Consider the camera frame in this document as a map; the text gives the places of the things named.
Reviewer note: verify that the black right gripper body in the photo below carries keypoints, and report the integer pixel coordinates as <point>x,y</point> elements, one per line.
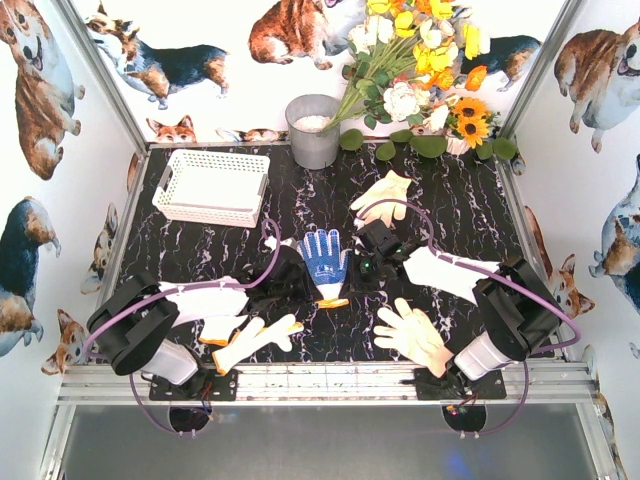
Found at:
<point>367,240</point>

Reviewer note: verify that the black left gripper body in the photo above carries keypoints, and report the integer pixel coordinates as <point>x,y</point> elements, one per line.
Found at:
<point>291,275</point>

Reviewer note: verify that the blue dotted white glove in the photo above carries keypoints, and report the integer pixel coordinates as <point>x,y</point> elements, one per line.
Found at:
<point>326,262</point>

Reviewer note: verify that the white knit glove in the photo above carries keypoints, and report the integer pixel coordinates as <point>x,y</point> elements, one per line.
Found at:
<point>332,303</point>

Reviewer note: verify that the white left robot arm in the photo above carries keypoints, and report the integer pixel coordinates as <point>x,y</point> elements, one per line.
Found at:
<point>131,328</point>

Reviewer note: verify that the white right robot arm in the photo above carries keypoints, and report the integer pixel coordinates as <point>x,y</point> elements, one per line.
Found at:
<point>517,311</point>

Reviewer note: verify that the white perforated storage basket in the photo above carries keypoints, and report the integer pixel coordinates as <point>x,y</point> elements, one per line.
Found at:
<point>218,188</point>

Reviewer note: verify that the white glove orange cuff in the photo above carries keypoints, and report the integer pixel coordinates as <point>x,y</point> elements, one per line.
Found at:
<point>254,337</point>

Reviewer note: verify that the cream glove near flowers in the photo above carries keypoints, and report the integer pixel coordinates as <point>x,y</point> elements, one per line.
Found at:
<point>384,201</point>

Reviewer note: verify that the orange striped white glove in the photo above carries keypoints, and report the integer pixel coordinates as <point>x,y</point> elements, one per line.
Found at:
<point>217,330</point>

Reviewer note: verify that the cream glove front right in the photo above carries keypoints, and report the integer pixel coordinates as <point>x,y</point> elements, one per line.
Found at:
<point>410,332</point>

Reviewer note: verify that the sunflower pot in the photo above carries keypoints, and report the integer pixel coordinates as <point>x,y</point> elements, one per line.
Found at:
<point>470,124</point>

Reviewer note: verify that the grey metal bucket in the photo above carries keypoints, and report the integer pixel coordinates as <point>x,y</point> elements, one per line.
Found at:
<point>313,136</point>

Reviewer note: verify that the artificial flower bouquet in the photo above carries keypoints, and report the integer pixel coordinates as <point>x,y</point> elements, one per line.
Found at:
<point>406,56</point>

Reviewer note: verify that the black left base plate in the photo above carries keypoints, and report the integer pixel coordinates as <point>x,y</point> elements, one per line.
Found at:
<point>206,383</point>

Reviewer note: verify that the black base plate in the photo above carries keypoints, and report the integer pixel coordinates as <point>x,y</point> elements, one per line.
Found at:
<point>206,383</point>
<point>450,387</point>

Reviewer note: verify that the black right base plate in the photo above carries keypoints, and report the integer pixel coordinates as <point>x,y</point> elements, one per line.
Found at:
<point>450,387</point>

